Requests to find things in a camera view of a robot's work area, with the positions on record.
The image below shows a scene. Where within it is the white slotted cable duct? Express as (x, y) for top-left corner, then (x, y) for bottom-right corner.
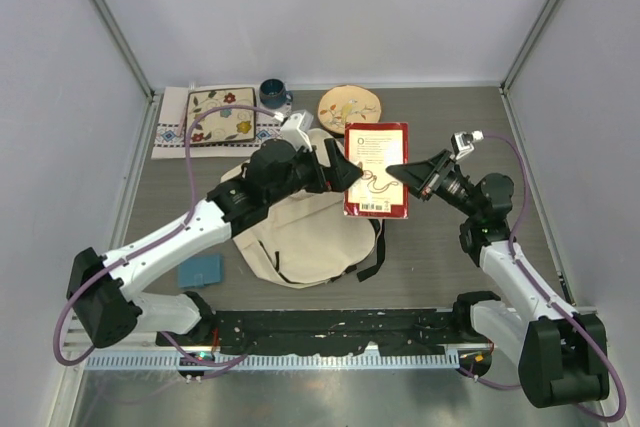
(85, 348), (460, 372)

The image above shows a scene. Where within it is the square floral ceramic plate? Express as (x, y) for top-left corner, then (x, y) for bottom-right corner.
(185, 87), (257, 145)

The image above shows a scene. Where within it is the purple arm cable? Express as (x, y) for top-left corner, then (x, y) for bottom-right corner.
(455, 130), (628, 423)
(52, 103), (286, 388)

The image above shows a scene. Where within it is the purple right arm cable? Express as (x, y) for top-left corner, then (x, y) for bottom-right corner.
(455, 130), (628, 423)

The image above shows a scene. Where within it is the white embroidered placemat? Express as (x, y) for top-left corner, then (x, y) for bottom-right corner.
(152, 84), (280, 160)

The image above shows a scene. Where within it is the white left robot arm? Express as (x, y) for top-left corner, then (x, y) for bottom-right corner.
(67, 139), (363, 349)

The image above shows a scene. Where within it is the dark blue ceramic mug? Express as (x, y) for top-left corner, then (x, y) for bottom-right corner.
(259, 78), (293, 109)

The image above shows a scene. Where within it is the cream canvas backpack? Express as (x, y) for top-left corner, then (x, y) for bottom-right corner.
(219, 127), (387, 289)

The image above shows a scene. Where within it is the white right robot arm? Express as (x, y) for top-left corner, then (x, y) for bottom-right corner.
(386, 150), (609, 408)

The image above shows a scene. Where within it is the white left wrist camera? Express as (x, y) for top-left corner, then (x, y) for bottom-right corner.
(280, 110), (313, 152)

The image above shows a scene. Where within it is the round bird ceramic plate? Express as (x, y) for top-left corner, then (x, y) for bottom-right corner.
(316, 85), (382, 135)

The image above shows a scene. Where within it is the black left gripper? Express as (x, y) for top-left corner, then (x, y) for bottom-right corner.
(266, 138), (361, 206)

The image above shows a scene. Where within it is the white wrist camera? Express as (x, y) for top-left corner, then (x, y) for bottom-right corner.
(280, 110), (313, 152)
(451, 132), (475, 162)

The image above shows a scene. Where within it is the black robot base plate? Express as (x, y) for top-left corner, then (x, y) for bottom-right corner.
(154, 307), (501, 357)

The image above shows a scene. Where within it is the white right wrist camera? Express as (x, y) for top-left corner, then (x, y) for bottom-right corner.
(451, 132), (475, 162)

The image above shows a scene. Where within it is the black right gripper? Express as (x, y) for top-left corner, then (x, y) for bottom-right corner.
(386, 149), (481, 220)

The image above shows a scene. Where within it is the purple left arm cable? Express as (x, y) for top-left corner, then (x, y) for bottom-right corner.
(52, 103), (286, 388)

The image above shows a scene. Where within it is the red bordered book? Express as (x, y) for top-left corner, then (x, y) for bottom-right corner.
(344, 122), (409, 219)

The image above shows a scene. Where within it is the blue small box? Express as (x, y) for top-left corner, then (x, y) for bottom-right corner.
(177, 254), (224, 289)

